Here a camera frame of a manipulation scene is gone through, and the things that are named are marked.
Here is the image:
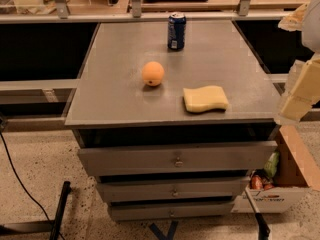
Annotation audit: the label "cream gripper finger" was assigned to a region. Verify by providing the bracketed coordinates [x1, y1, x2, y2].
[278, 3, 309, 32]
[279, 59, 320, 121]

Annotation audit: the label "orange fruit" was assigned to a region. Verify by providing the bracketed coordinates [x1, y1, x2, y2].
[142, 61, 164, 87]

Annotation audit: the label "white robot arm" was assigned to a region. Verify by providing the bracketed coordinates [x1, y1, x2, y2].
[278, 0, 320, 121]

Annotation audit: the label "white cardboard box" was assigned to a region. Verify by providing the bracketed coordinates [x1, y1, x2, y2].
[231, 125, 320, 214]

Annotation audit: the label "green snack bag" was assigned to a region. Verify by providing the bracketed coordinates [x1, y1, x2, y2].
[264, 151, 280, 178]

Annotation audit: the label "top grey drawer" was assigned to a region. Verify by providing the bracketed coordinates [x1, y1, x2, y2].
[78, 141, 277, 176]

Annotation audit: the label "grey drawer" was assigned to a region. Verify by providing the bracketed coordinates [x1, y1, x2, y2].
[97, 177, 249, 203]
[108, 201, 234, 221]
[78, 141, 277, 176]

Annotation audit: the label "yellow sponge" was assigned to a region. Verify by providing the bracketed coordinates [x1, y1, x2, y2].
[183, 86, 229, 113]

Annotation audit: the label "red snack packets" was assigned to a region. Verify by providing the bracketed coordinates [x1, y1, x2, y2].
[250, 175, 274, 190]

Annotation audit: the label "blue soda can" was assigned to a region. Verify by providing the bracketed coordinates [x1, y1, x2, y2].
[167, 12, 186, 50]

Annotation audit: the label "grey drawer cabinet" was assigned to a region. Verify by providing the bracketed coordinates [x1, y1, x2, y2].
[66, 21, 279, 208]

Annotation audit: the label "middle grey drawer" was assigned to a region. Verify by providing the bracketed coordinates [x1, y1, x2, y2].
[97, 177, 249, 203]

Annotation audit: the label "bottom grey drawer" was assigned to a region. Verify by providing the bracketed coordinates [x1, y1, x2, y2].
[108, 201, 234, 221]

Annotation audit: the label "black metal stand leg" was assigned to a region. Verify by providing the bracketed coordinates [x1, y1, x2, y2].
[0, 181, 71, 240]

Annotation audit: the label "black tool handle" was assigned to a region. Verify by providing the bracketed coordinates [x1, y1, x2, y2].
[245, 188, 271, 240]

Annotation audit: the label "metal shelf rail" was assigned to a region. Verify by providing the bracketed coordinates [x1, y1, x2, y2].
[0, 0, 320, 25]

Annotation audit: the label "black floor cable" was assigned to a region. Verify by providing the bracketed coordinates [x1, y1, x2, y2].
[0, 130, 66, 240]

